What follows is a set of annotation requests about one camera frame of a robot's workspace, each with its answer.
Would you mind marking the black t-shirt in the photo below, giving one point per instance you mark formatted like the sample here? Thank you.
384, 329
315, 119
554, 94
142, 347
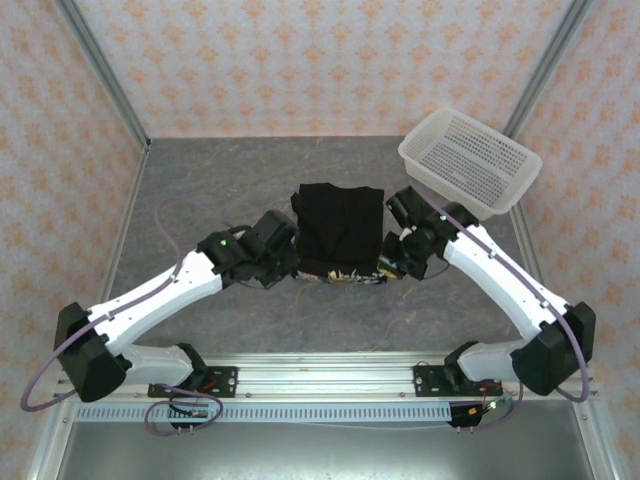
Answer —
340, 230

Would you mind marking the white perforated plastic basket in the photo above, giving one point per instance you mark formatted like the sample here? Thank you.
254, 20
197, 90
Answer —
467, 160

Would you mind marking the small circuit board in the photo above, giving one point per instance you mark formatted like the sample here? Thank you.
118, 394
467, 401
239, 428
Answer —
495, 404
198, 413

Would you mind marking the grey metal panel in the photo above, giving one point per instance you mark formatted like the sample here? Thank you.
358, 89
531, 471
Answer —
325, 452

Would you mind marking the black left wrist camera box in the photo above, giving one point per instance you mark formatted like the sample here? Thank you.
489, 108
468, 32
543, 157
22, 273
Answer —
276, 229

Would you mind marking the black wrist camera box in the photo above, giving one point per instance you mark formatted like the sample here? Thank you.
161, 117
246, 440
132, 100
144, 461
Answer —
401, 202
276, 229

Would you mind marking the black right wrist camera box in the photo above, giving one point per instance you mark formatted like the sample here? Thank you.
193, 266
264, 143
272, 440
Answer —
401, 202

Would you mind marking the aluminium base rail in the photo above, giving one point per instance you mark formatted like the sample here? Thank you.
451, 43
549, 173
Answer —
325, 377

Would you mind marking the aluminium frame post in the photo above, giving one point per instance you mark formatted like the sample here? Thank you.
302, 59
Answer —
545, 65
102, 70

